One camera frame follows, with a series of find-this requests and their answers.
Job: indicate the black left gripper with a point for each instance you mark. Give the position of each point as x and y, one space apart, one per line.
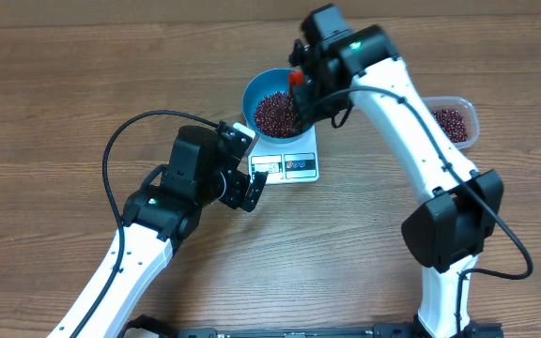
235 197

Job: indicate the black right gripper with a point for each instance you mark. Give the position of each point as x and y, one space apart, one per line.
314 113

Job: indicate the red measuring scoop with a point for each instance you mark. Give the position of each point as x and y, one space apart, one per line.
295 79

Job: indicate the red adzuki beans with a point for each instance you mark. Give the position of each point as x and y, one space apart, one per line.
275 115

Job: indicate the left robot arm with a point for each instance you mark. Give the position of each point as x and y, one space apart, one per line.
156 219

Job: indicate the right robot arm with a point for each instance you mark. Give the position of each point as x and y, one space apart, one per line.
447 231

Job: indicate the teal plastic bowl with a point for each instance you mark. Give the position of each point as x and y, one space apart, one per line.
264 84

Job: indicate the white digital kitchen scale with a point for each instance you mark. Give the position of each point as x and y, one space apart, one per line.
289 160

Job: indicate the clear plastic container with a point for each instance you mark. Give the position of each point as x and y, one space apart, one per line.
457 118

